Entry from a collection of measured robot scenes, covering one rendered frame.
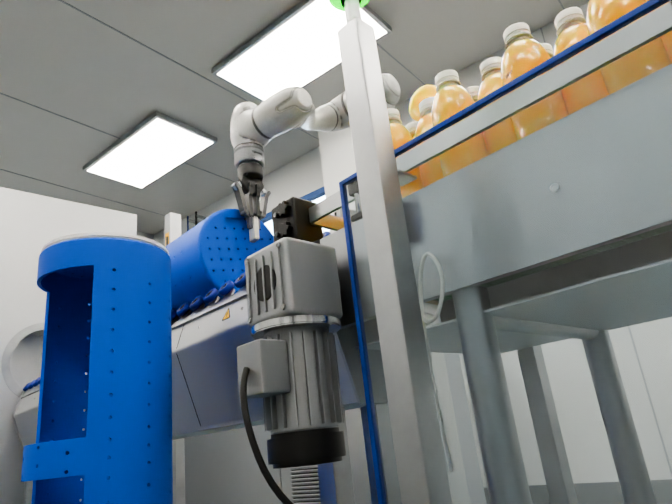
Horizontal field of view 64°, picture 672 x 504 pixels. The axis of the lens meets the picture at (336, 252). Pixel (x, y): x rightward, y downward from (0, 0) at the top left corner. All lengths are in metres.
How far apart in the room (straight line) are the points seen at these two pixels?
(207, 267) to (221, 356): 0.26
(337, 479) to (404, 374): 0.54
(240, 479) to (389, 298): 3.31
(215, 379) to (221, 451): 2.60
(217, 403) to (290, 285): 0.70
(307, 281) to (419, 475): 0.34
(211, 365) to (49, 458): 0.42
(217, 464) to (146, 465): 2.86
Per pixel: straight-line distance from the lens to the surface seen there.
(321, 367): 0.80
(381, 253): 0.63
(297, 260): 0.81
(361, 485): 1.90
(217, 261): 1.50
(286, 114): 1.57
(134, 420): 1.17
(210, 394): 1.45
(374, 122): 0.70
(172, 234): 2.71
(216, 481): 4.04
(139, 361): 1.19
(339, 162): 4.90
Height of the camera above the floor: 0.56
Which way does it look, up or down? 19 degrees up
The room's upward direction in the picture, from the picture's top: 7 degrees counter-clockwise
